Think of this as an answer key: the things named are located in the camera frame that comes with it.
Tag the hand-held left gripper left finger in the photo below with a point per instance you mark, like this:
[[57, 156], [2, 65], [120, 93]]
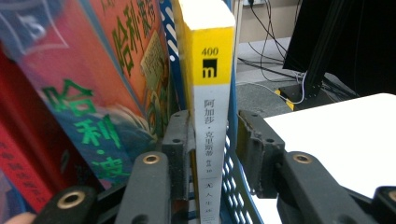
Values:
[[177, 161]]

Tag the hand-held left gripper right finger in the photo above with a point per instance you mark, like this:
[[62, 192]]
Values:
[[264, 161]]

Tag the blue plastic file rack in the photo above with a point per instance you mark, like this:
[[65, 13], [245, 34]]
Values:
[[233, 102]]

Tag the yellow book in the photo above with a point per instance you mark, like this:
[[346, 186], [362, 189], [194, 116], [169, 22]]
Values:
[[214, 62]]

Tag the teal illustrated book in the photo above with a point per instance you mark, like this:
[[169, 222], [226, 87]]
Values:
[[93, 77]]

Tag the red illustrated book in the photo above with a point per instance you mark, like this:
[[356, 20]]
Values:
[[25, 155]]

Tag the white table cover sheet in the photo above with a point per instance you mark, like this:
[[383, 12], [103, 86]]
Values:
[[336, 140]]

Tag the black stand base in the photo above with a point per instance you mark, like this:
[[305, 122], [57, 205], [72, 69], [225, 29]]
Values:
[[311, 96]]

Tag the beige wooden desk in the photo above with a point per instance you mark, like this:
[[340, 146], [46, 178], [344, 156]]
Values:
[[280, 25]]

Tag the black curtain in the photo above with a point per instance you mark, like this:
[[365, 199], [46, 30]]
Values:
[[367, 37]]

